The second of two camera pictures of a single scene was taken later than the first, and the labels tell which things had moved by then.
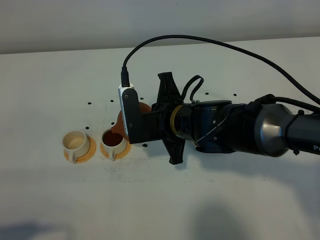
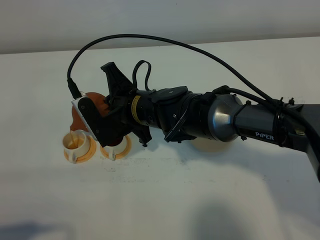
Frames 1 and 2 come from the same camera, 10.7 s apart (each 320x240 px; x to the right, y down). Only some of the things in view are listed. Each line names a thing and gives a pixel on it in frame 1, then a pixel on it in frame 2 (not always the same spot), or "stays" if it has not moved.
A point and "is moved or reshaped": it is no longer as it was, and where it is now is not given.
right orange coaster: (118, 156) stays
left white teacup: (77, 143) stays
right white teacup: (113, 143) stays
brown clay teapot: (120, 126) is moved or reshaped
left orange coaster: (87, 156) stays
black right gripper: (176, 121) → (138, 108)
